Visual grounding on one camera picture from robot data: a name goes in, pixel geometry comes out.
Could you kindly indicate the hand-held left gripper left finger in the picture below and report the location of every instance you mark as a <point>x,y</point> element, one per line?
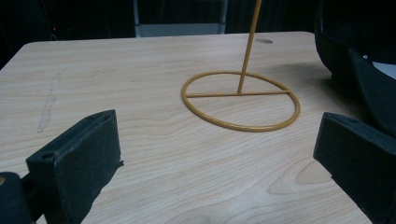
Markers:
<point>77,161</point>

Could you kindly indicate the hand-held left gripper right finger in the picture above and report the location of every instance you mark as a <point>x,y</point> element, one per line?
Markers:
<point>361,158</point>

